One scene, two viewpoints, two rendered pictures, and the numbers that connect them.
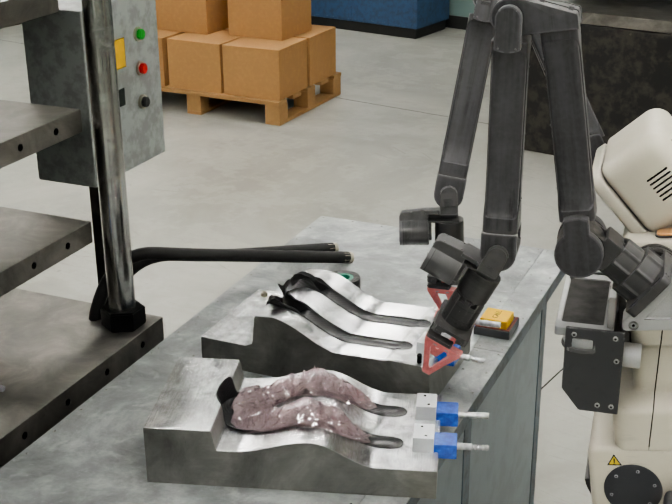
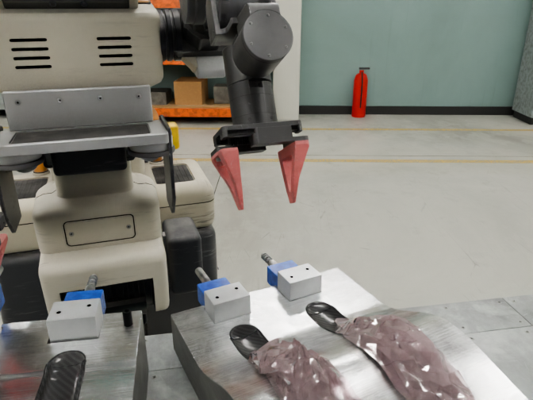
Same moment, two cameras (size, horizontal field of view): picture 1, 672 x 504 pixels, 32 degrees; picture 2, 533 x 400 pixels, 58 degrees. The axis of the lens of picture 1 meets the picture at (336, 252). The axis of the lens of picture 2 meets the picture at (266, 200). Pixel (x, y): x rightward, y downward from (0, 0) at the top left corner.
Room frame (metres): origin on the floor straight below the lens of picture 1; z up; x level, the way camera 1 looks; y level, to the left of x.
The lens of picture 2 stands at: (2.11, 0.30, 1.22)
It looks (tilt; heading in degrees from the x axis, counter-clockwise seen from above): 22 degrees down; 236
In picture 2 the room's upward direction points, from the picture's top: straight up
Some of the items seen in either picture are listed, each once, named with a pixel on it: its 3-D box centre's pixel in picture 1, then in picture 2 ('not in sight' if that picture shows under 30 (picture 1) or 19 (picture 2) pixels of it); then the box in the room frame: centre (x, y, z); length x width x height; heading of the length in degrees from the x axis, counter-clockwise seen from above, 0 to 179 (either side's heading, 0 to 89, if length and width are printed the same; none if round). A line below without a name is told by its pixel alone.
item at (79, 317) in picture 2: (452, 354); (85, 305); (2.02, -0.22, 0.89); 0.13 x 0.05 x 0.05; 66
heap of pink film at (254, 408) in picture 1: (302, 401); (370, 381); (1.83, 0.06, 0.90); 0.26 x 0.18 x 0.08; 83
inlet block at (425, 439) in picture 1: (451, 445); (282, 274); (1.75, -0.20, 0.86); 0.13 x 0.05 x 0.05; 83
